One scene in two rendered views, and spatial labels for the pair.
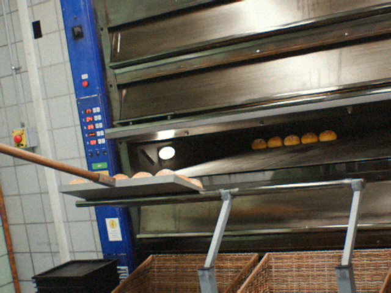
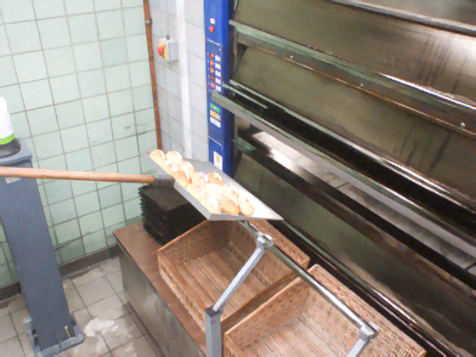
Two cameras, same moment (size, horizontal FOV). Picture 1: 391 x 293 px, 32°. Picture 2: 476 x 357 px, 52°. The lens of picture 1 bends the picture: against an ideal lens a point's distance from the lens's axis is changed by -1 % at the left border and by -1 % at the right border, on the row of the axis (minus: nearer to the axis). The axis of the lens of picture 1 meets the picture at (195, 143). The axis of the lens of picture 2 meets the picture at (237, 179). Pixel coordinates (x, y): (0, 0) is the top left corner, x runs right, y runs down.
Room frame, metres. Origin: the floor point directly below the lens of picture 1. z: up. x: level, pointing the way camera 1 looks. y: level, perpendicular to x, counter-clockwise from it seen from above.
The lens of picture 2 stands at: (1.15, -0.52, 2.22)
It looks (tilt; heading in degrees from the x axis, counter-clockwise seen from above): 31 degrees down; 23
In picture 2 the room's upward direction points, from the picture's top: straight up
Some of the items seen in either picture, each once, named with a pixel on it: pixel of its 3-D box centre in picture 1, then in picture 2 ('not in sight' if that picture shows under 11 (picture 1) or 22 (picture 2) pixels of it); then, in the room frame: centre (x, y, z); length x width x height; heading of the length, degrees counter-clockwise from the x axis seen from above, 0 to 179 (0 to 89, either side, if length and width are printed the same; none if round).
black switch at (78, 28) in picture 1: (74, 27); not in sight; (3.13, 0.46, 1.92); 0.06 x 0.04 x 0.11; 57
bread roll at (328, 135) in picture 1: (327, 135); not in sight; (3.70, -0.71, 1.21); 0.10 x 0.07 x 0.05; 62
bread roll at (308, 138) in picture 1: (309, 137); not in sight; (3.75, -0.62, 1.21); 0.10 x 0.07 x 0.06; 62
